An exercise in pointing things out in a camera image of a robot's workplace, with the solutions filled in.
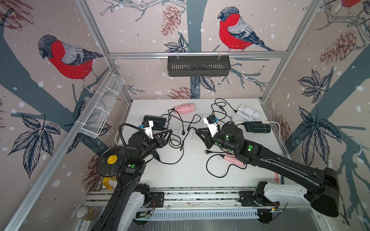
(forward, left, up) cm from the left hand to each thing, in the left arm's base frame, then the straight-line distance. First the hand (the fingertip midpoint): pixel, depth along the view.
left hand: (172, 130), depth 71 cm
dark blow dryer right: (+16, -57, -22) cm, 63 cm away
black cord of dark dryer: (-3, +11, -24) cm, 27 cm away
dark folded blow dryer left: (+20, +15, -21) cm, 33 cm away
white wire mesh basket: (+8, +48, -8) cm, 49 cm away
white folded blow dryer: (+30, -54, -23) cm, 66 cm away
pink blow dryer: (+33, -5, -21) cm, 39 cm away
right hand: (-1, -13, +2) cm, 14 cm away
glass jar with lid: (-33, +36, -16) cm, 52 cm away
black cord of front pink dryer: (-1, -21, -25) cm, 33 cm away
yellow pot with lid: (-12, +34, -14) cm, 39 cm away
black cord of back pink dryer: (+12, -5, -21) cm, 25 cm away
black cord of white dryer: (+33, -45, -24) cm, 61 cm away
